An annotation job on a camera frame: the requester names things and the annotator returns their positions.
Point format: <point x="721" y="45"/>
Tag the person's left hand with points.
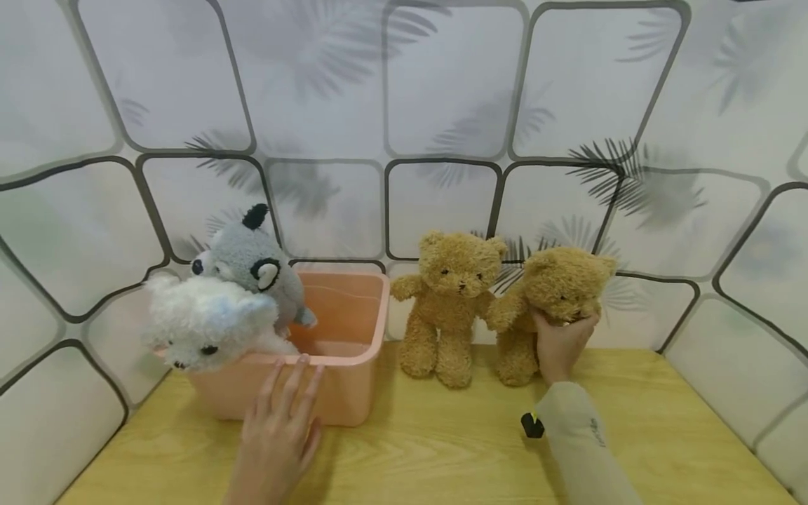
<point x="274" y="442"/>

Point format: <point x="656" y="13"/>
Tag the pink plastic bin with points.
<point x="350" y="315"/>

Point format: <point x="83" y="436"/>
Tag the person's right hand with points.
<point x="558" y="351"/>

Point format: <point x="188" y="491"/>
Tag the grey plush toy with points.
<point x="243" y="256"/>

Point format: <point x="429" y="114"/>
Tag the person's right thumb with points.
<point x="541" y="322"/>

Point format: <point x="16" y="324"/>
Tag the brown teddy bear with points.
<point x="448" y="308"/>
<point x="558" y="284"/>

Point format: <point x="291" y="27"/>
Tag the person's left ring finger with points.
<point x="271" y="386"/>

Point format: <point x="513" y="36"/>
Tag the person's left middle finger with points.
<point x="297" y="382"/>

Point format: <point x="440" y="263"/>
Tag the person's left index finger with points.
<point x="314" y="393"/>

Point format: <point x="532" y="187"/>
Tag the person's right fingers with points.
<point x="584" y="322"/>

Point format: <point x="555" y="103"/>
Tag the black wrist band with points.
<point x="531" y="425"/>

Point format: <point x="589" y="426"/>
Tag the white plush toy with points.
<point x="202" y="319"/>

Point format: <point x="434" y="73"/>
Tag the person's left thumb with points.
<point x="314" y="440"/>

